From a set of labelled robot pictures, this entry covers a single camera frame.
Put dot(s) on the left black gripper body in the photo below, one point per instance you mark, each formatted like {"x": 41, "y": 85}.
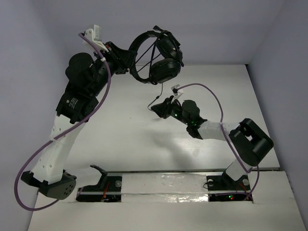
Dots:
{"x": 115, "y": 57}

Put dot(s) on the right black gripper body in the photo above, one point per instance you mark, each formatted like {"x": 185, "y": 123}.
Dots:
{"x": 173, "y": 109}

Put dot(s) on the black over-ear headphones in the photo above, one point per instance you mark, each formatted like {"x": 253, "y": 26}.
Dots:
{"x": 166, "y": 58}

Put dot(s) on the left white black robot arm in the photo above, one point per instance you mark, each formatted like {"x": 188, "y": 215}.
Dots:
{"x": 89, "y": 80}

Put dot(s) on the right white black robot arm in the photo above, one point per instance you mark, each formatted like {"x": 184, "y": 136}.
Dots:
{"x": 246, "y": 138}

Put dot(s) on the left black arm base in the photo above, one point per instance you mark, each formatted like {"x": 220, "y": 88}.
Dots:
{"x": 106, "y": 190}

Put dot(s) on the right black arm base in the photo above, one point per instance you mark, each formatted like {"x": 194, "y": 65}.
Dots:
{"x": 222, "y": 188}

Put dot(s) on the silver foil covered panel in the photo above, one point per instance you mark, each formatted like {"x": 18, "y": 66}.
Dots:
{"x": 163, "y": 188}

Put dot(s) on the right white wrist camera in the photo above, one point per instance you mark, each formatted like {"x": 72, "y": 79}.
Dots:
{"x": 177, "y": 92}

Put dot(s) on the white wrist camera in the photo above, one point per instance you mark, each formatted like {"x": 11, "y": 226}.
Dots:
{"x": 92, "y": 37}
{"x": 177, "y": 92}

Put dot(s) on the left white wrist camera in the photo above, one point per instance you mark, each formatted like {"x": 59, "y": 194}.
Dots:
{"x": 92, "y": 37}

